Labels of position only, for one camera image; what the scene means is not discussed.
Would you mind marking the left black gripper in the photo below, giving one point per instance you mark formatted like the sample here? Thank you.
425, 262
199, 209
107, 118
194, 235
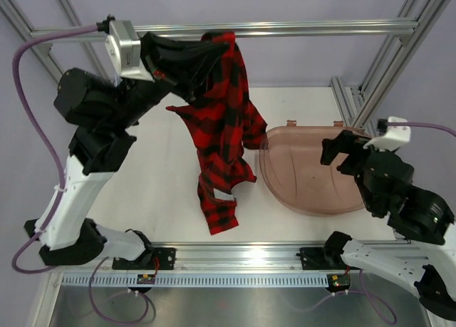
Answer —
190, 63

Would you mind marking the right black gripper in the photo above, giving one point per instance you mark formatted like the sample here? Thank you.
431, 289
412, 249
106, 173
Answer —
345, 142

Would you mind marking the red black plaid shirt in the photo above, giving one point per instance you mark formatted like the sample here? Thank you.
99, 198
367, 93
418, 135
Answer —
223, 123

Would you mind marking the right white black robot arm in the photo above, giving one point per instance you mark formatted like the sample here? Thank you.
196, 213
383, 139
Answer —
427, 221

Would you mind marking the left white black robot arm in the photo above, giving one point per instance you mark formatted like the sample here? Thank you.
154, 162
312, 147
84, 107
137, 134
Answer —
102, 112

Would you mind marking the pink translucent plastic basin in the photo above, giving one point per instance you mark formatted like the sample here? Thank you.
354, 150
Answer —
289, 160

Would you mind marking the right aluminium frame posts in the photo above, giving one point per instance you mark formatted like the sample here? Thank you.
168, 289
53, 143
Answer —
357, 104

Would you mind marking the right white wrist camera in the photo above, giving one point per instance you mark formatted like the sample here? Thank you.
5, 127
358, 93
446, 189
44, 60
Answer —
395, 133

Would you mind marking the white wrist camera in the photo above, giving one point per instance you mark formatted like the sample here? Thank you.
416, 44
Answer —
124, 49
395, 133

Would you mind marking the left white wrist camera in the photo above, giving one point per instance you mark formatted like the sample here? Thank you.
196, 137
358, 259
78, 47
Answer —
124, 49

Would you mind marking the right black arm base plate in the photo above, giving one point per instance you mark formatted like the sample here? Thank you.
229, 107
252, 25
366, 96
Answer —
312, 258

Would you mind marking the aluminium frame top crossbar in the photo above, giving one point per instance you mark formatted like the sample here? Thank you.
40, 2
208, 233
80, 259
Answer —
387, 27

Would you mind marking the white slotted cable duct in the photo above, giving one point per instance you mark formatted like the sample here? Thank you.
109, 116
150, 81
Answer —
169, 280

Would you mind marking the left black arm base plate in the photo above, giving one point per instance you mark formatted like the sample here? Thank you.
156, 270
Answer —
162, 257

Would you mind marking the front aluminium rail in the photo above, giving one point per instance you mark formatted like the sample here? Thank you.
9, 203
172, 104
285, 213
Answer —
251, 256

